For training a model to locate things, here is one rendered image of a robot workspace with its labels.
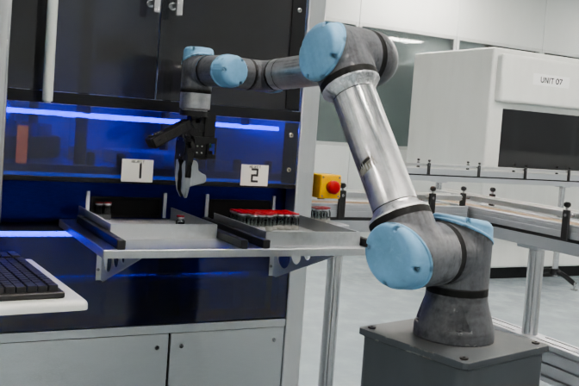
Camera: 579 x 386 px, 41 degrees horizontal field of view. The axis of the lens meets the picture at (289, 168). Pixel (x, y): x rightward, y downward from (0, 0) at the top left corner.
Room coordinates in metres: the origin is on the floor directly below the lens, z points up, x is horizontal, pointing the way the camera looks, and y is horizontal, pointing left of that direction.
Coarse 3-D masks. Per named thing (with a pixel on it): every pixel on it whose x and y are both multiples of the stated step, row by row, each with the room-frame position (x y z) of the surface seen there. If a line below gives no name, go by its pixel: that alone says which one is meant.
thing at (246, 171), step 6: (246, 168) 2.20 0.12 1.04; (258, 168) 2.21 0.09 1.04; (264, 168) 2.22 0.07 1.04; (240, 174) 2.19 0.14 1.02; (246, 174) 2.20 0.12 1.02; (258, 174) 2.21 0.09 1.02; (264, 174) 2.22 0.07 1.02; (240, 180) 2.19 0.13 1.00; (246, 180) 2.20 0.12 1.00; (258, 180) 2.21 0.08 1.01; (264, 180) 2.22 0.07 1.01
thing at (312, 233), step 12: (216, 216) 2.10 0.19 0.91; (300, 216) 2.22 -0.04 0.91; (240, 228) 1.95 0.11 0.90; (252, 228) 1.89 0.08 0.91; (300, 228) 2.17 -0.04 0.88; (312, 228) 2.15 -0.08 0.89; (324, 228) 2.09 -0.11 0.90; (336, 228) 2.03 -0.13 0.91; (348, 228) 1.99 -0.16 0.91; (276, 240) 1.83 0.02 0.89; (288, 240) 1.85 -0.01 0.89; (300, 240) 1.86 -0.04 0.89; (312, 240) 1.88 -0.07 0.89; (324, 240) 1.89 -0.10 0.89; (336, 240) 1.91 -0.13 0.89; (348, 240) 1.92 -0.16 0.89
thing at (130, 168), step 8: (128, 160) 2.04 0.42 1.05; (136, 160) 2.05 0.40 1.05; (144, 160) 2.06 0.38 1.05; (152, 160) 2.07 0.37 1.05; (128, 168) 2.04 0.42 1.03; (136, 168) 2.05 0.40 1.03; (144, 168) 2.06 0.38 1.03; (152, 168) 2.07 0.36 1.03; (128, 176) 2.04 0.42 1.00; (136, 176) 2.05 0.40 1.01; (144, 176) 2.06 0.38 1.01; (152, 176) 2.07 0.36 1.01
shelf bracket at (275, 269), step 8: (304, 256) 2.08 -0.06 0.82; (312, 256) 2.04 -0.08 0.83; (320, 256) 2.01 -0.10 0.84; (328, 256) 1.97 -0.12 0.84; (272, 264) 2.24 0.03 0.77; (304, 264) 2.08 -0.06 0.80; (312, 264) 2.04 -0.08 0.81; (272, 272) 2.24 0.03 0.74; (280, 272) 2.20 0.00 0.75; (288, 272) 2.16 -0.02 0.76
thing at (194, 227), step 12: (96, 216) 1.88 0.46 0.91; (192, 216) 2.02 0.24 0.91; (108, 228) 1.78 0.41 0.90; (120, 228) 1.77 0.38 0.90; (132, 228) 1.78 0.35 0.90; (144, 228) 1.80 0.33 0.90; (156, 228) 1.81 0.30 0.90; (168, 228) 1.82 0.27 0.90; (180, 228) 1.84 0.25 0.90; (192, 228) 1.85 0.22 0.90; (204, 228) 1.87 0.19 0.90; (216, 228) 1.88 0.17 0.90
